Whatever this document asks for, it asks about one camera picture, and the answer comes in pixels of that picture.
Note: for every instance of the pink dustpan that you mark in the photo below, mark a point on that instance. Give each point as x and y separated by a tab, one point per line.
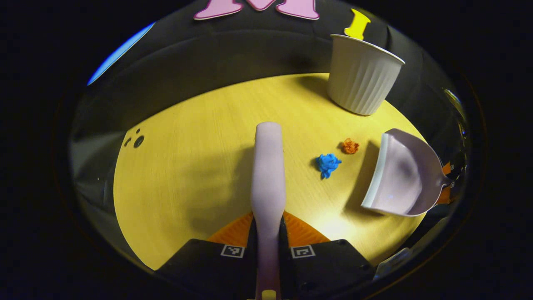
399	179

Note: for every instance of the small pink broom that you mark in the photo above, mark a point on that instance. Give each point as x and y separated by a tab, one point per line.
268	175

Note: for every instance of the blue paper ball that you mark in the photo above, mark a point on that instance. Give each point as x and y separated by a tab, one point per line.
327	163

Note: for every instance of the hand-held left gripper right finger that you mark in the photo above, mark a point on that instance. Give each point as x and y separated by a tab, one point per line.
329	266

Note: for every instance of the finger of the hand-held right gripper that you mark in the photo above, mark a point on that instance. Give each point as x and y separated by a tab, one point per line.
447	168
443	196

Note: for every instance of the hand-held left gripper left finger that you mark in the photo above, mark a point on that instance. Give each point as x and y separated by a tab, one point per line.
200	266

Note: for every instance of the orange paper ball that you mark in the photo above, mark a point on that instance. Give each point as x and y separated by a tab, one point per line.
350	146

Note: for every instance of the white ribbed garbage bin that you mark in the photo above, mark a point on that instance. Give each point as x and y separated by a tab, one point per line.
360	79

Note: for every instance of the black backdrop cloth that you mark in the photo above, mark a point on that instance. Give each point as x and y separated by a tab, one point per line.
250	50

